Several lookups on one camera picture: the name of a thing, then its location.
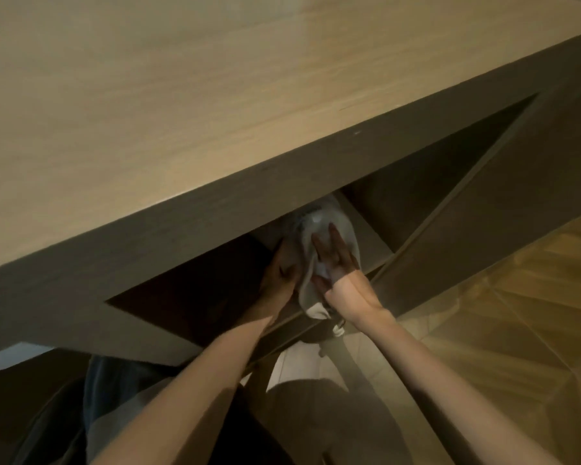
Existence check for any black top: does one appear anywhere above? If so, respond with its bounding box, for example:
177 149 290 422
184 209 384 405
208 382 296 465

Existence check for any person's left forearm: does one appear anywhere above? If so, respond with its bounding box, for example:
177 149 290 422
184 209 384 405
89 314 277 465

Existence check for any beige drawstring bag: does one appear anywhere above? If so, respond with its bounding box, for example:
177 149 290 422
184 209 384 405
280 196 363 338

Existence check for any person's right forearm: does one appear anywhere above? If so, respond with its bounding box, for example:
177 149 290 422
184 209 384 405
358 309 562 465

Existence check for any person's left hand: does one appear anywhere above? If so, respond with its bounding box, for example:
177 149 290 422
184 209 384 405
251 239 303 325

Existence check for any person's right hand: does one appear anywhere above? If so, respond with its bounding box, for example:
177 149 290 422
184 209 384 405
311 223 384 330

